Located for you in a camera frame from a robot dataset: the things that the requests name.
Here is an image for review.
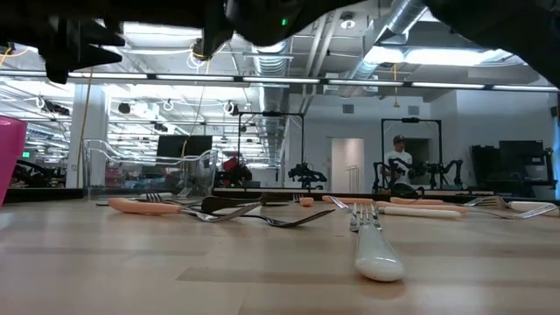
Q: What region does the white pillar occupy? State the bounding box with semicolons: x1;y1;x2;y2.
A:
65;82;110;189

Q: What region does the black monitor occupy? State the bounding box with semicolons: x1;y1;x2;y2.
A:
156;134;214;159

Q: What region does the thin yellow hanging cable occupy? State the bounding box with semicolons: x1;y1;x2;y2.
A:
179;59;210;158

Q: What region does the white door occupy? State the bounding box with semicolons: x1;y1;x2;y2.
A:
330;136;367;194

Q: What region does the white-handled fork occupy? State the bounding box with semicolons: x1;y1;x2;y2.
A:
347;202;407;284
462;195;560;219
138;186;194;200
326;194;464;220

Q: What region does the black frame stand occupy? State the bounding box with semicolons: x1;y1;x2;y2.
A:
237;110;306;190
380;116;444;189

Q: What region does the black desk workstation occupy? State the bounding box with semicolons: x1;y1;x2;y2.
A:
469;139;557;199

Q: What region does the horizontal light bar rail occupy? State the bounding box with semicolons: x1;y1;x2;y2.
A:
0;69;560;93

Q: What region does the pink plastic bin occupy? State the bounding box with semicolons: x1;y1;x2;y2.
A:
0;115;28;209

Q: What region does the orange-handled fork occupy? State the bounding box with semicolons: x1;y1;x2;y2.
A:
108;196;263;223
375;200;560;221
322;195;428;207
291;193;315;208
388;196;487;207

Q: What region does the ceiling light panel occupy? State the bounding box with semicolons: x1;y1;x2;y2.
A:
362;45;524;67

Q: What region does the upright side panel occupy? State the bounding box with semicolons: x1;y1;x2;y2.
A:
551;94;560;200

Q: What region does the silver ceiling duct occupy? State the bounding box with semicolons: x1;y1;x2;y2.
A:
345;0;432;100

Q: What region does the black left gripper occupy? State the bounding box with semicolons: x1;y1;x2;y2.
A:
8;21;127;84

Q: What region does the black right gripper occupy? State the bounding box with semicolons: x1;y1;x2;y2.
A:
117;0;307;58

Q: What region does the black overhead camera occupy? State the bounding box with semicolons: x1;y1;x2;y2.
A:
191;37;214;61

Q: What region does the person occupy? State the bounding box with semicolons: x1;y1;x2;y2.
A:
382;134;415;187

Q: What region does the clear plastic bin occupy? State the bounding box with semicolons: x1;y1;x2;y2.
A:
82;138;220;203

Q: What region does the red background object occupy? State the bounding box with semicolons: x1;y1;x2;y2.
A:
220;156;254;188

